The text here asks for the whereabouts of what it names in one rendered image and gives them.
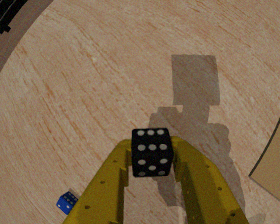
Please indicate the blue die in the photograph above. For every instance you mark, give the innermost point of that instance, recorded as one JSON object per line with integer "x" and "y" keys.
{"x": 66, "y": 202}

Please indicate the tan flat mat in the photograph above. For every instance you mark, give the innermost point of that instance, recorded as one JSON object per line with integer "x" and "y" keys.
{"x": 266, "y": 171}

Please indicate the black die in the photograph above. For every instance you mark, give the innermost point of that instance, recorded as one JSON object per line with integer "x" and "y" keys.
{"x": 151, "y": 152}

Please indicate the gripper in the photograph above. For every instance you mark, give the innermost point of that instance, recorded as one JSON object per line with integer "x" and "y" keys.
{"x": 207, "y": 197}

